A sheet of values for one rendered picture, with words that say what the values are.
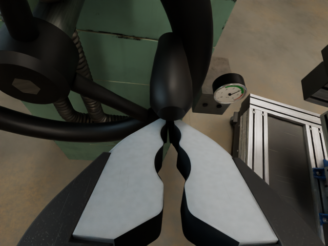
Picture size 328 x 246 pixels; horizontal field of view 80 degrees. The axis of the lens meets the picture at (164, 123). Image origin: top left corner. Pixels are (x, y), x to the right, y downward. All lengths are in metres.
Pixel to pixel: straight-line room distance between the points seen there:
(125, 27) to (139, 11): 0.04
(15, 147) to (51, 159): 0.18
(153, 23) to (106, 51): 0.11
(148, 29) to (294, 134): 0.90
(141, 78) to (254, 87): 1.12
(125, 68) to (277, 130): 0.82
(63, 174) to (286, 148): 1.01
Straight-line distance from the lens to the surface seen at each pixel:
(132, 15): 0.36
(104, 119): 0.37
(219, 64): 0.52
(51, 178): 1.03
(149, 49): 0.39
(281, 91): 1.59
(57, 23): 0.21
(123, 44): 0.39
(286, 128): 1.10
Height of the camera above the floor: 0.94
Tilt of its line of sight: 60 degrees down
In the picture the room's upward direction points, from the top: 17 degrees clockwise
